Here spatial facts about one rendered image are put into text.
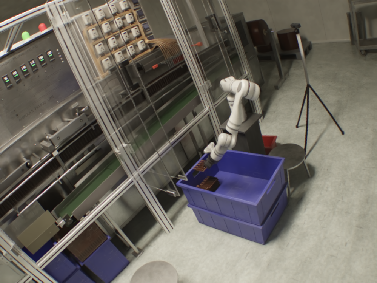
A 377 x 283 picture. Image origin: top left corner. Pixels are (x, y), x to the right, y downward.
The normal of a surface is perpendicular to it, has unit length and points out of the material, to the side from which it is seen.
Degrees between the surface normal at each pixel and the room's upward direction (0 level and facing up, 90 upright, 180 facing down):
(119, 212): 90
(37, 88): 90
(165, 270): 0
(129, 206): 90
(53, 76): 90
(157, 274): 0
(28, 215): 57
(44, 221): 79
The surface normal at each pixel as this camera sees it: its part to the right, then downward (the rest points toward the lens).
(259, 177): -0.62, 0.58
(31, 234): 0.62, -0.06
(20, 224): 0.39, -0.37
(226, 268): -0.36, -0.81
